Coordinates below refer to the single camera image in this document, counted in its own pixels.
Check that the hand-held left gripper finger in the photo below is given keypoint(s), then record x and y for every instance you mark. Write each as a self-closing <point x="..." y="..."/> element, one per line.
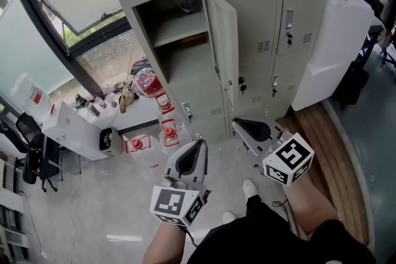
<point x="174" y="162"/>
<point x="204" y="160"/>

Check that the grey metal locker cabinet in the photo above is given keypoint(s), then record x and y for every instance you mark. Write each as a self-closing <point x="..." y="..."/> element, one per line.
<point x="250" y="9"/>

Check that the striped metal can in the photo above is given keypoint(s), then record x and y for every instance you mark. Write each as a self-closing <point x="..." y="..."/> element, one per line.
<point x="92" y="108"/>

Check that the small bottle red label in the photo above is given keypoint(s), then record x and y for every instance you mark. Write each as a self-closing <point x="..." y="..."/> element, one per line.
<point x="103" y="104"/>

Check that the person's right forearm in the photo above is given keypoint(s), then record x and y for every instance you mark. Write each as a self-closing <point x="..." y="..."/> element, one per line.
<point x="309" y="210"/>

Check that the pink red patterned bag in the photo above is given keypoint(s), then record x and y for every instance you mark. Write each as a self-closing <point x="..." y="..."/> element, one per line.
<point x="148" y="83"/>

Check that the white shoe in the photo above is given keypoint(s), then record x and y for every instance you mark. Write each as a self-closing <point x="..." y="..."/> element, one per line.
<point x="249" y="188"/>
<point x="229" y="217"/>

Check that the person's black clothes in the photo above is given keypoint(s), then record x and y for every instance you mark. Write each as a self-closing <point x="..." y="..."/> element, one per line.
<point x="263" y="244"/>

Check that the yellow flat packet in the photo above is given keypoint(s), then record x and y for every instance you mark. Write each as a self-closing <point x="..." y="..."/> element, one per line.
<point x="195" y="39"/>

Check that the white right shoe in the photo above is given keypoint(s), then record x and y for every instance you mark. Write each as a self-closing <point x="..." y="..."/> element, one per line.
<point x="249" y="188"/>

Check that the person's left forearm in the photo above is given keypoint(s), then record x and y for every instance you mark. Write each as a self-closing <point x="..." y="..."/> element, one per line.
<point x="167" y="244"/>

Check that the clear bottle red label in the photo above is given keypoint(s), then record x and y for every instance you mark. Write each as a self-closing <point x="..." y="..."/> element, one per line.
<point x="113" y="101"/>

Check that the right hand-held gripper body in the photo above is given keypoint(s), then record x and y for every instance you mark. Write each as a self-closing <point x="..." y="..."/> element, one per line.
<point x="290" y="160"/>

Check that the wooden plank platform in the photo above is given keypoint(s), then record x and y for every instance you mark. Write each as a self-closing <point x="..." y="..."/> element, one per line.
<point x="328" y="148"/>

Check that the black office chair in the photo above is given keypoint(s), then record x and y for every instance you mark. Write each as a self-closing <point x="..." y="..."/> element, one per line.
<point x="34" y="148"/>

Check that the large water jug red label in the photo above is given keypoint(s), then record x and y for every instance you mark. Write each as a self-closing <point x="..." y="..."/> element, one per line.
<point x="31" y="96"/>

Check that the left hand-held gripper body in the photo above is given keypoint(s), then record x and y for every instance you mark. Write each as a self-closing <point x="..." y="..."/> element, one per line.
<point x="173" y="204"/>

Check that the large black bag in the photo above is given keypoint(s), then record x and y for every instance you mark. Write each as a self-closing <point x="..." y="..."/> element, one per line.
<point x="352" y="83"/>

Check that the brown plush toy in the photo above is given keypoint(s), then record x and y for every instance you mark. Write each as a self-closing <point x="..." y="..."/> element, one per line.
<point x="125" y="97"/>

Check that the grey locker door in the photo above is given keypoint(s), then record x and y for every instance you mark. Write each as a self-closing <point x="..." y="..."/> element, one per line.
<point x="224" y="40"/>

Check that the black window frame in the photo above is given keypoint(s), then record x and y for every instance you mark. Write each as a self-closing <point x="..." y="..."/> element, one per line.
<point x="86" y="77"/>

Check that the white shelf unit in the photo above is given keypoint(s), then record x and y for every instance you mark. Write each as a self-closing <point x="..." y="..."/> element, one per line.
<point x="10" y="201"/>

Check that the white round object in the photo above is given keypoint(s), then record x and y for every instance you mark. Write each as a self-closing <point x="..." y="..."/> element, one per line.
<point x="185" y="3"/>

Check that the white trash bin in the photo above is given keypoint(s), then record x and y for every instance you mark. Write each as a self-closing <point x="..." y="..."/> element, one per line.
<point x="108" y="140"/>

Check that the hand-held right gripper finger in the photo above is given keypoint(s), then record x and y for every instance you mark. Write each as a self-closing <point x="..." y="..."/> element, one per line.
<point x="247" y="142"/>
<point x="272" y="128"/>

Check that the dark bottle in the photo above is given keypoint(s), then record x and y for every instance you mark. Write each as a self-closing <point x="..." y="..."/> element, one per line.
<point x="80" y="99"/>

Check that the white left shoe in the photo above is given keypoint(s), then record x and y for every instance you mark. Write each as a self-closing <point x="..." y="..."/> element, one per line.
<point x="229" y="217"/>

